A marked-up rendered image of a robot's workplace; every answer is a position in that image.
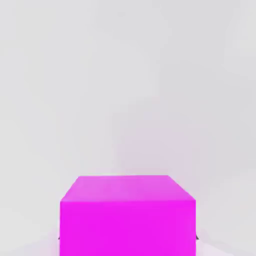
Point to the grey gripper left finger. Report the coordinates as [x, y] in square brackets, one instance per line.
[58, 238]

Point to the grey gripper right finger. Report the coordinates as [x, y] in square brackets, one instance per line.
[197, 238]

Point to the small magenta cube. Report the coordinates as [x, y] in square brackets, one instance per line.
[128, 224]

